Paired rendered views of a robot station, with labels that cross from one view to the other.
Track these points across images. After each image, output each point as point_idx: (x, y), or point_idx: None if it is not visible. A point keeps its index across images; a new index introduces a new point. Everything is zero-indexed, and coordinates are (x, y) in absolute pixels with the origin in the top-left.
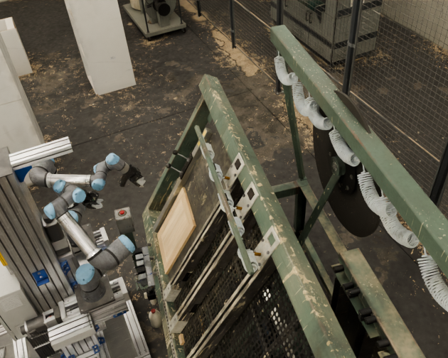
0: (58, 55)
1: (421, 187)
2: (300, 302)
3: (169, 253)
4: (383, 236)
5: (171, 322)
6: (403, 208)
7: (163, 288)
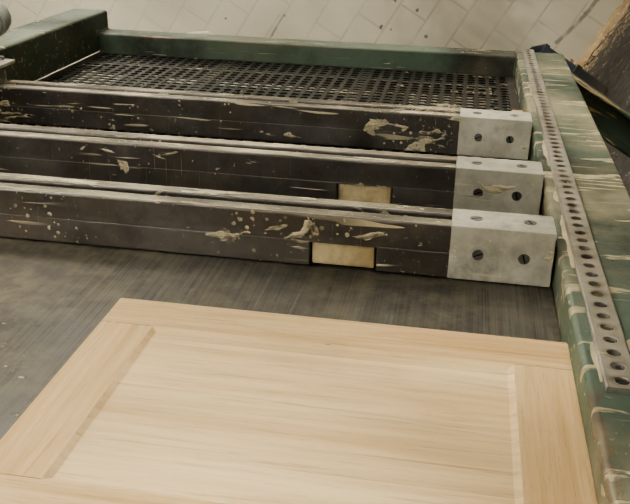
0: None
1: None
2: (13, 35)
3: (456, 376)
4: None
5: (509, 168)
6: None
7: (571, 272)
